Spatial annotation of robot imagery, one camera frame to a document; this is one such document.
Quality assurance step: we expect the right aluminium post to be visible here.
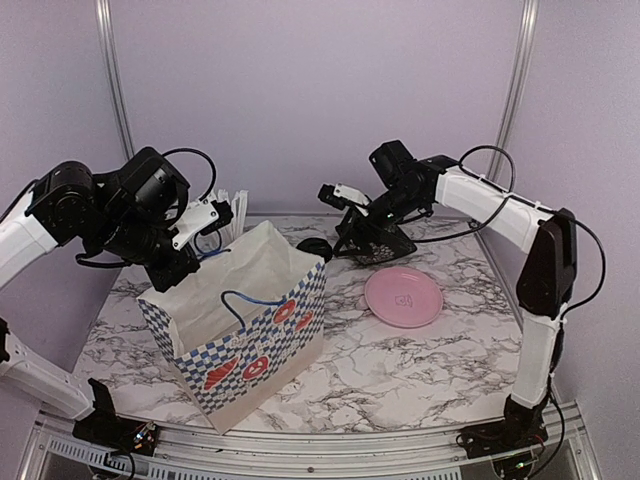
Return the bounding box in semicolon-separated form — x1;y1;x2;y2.
495;0;540;150

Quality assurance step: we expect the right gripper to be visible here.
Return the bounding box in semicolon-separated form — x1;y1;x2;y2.
333;184;427;257

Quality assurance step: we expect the aluminium front rail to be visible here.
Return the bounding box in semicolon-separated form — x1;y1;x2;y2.
17;403;602;479

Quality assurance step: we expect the black patterned square plate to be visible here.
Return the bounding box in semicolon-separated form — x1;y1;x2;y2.
352;225;417;265

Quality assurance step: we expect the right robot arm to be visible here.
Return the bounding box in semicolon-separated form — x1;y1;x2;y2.
318;140;577;448

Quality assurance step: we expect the bundle of white wrapped straws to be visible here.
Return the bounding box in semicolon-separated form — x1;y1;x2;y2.
213;189;249;241

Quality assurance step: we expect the pink plate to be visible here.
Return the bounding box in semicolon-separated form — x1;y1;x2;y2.
364;266;444;329

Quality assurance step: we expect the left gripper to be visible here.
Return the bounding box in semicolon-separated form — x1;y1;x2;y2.
91;206;200;292

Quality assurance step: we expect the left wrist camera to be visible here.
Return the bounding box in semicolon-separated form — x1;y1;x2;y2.
171;198;233;251

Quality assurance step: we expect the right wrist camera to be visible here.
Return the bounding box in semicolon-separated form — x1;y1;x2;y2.
318;183;371;210

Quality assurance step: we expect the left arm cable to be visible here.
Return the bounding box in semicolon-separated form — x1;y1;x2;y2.
164;147;219;201

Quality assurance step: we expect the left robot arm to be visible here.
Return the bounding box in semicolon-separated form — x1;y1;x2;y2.
1;147;199;445

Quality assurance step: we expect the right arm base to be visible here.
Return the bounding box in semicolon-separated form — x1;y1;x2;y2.
456;420;548;459

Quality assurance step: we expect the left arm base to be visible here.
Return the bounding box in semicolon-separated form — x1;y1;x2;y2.
72;378;158;456

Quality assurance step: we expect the aluminium post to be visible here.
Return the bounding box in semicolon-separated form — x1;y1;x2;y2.
495;0;540;150
94;0;135;160

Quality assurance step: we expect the left aluminium post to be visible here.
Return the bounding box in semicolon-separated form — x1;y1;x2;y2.
94;0;135;160

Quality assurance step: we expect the checkered paper bag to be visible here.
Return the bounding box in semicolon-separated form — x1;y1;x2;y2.
137;220;327;434

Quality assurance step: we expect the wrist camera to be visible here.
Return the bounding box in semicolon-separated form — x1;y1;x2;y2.
171;198;233;251
318;183;371;210

